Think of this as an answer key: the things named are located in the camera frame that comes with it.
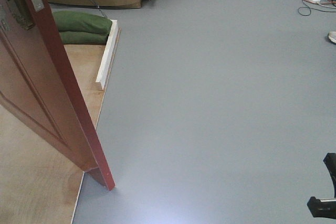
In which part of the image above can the black robot gripper part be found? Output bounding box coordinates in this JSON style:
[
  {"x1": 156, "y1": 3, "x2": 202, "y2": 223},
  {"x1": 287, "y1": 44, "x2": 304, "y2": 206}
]
[{"x1": 323, "y1": 153, "x2": 336, "y2": 194}]

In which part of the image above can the brown wooden door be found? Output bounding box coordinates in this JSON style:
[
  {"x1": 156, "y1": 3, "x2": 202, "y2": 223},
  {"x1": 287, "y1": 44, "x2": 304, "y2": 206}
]
[{"x1": 1, "y1": 0, "x2": 115, "y2": 190}]

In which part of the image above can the plywood door base platform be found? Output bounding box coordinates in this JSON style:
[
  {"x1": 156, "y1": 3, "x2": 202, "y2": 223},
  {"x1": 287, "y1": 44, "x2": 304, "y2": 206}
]
[{"x1": 0, "y1": 27, "x2": 122, "y2": 224}]

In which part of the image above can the grey white sneaker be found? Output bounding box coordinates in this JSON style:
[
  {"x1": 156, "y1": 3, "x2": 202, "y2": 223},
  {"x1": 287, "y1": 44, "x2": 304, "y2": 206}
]
[{"x1": 328, "y1": 31, "x2": 336, "y2": 44}]

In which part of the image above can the white edge board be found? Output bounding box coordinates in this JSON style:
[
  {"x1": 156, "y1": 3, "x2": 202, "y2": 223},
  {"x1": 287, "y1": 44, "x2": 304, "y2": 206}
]
[{"x1": 95, "y1": 20, "x2": 120, "y2": 91}]

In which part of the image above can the lower green sandbag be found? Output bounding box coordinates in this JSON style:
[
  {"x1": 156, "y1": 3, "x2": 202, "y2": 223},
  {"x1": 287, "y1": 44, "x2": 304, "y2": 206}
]
[{"x1": 59, "y1": 31, "x2": 108, "y2": 45}]

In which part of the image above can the green sandbag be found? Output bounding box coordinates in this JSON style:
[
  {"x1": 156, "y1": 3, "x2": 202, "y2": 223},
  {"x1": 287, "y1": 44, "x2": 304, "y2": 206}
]
[
  {"x1": 59, "y1": 31, "x2": 108, "y2": 45},
  {"x1": 53, "y1": 11, "x2": 113, "y2": 34}
]

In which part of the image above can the upper green sandbag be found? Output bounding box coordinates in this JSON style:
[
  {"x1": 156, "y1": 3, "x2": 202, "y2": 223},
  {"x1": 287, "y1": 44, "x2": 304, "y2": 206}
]
[{"x1": 53, "y1": 11, "x2": 113, "y2": 34}]

